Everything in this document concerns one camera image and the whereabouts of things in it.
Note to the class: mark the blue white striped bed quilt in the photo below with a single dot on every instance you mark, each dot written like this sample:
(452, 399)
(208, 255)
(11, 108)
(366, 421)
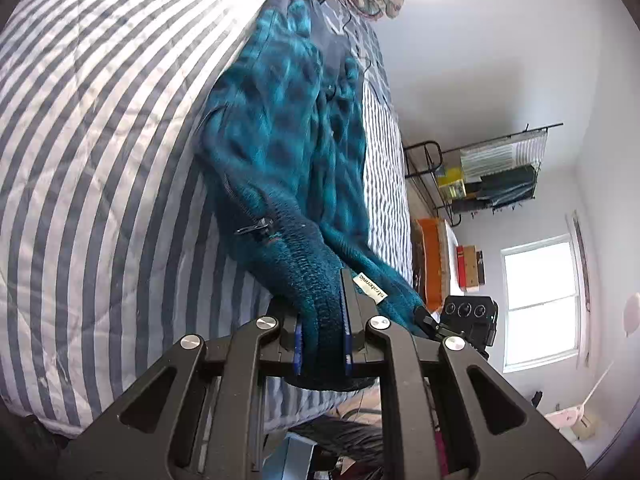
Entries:
(109, 246)

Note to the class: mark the teal plaid fleece jacket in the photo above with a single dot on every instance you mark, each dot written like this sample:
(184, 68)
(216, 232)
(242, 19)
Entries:
(282, 145)

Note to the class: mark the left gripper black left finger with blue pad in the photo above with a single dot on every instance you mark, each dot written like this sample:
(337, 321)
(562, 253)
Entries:
(197, 413)

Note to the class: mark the red book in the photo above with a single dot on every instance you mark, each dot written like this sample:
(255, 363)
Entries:
(461, 268)

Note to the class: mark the yellow box on rack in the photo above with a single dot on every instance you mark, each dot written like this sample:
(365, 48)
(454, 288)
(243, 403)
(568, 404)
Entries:
(450, 182)

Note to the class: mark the dark folded clothes on rack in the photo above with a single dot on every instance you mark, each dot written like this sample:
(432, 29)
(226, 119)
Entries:
(508, 187)

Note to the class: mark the white striped cloth on rack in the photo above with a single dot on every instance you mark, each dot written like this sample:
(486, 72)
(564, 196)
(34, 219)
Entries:
(490, 157)

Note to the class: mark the black metal clothes rack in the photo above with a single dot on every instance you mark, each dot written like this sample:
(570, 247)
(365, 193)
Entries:
(424, 158)

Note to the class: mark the orange storage box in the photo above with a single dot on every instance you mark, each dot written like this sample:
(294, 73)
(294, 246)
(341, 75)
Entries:
(435, 277)

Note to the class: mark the bright window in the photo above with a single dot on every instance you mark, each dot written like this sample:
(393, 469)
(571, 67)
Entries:
(542, 304)

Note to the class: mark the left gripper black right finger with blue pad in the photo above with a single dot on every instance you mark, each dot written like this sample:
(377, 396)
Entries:
(446, 413)

